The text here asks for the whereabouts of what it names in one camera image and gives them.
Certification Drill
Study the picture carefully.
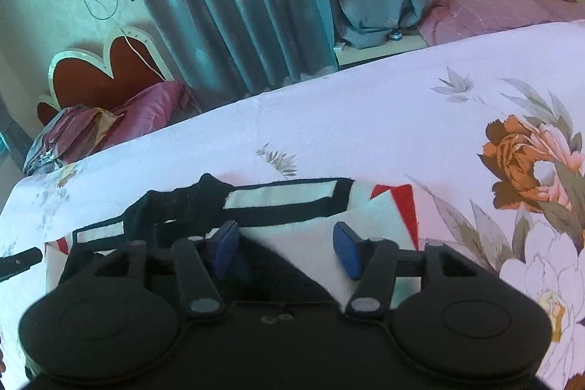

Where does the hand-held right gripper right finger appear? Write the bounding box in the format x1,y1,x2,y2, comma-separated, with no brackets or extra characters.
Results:
333,221,485,321

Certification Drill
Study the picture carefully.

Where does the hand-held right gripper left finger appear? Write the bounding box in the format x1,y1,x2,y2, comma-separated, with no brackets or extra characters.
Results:
59,220,241,322

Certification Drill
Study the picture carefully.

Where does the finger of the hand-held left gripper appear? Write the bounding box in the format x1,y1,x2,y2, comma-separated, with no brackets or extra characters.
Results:
0,247,43,281

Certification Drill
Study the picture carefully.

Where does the striped knit sweater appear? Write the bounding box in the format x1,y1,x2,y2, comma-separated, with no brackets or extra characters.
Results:
43,173,423,308

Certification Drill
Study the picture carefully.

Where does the bed with floral sheet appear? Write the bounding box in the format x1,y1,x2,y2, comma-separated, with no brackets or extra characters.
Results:
0,20,585,390

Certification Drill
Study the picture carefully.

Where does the stack of folded bedding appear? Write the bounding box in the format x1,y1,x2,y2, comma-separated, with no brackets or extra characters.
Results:
23,107,124,176

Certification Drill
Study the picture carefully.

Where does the grey window curtain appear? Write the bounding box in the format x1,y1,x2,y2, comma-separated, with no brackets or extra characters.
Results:
0,93,30,176

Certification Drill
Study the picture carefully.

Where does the magenta pillow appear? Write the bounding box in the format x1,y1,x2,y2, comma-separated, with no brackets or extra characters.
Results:
107,79,197,144

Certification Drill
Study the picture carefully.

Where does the red heart-shaped headboard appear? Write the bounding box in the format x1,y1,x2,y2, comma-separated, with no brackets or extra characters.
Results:
37,24,177,124

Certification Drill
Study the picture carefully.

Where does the pale nightstand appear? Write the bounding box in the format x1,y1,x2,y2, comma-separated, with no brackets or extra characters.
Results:
336,34,430,71

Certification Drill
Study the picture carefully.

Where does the purple bed sheet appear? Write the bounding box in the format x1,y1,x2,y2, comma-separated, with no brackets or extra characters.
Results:
418,0,585,48

